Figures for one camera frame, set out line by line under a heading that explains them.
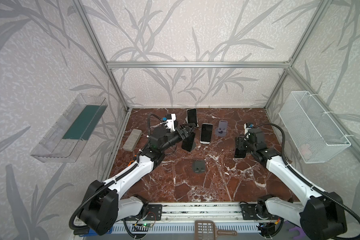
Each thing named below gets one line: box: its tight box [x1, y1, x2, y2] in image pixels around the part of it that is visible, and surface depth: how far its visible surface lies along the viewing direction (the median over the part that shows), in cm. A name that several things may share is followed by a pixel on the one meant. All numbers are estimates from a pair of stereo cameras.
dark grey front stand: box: [193, 160, 206, 173], surface depth 86 cm
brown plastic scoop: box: [194, 220, 238, 240], surface depth 70 cm
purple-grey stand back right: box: [215, 120, 228, 137], surface depth 104 cm
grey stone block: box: [122, 129, 143, 152], surface depth 98 cm
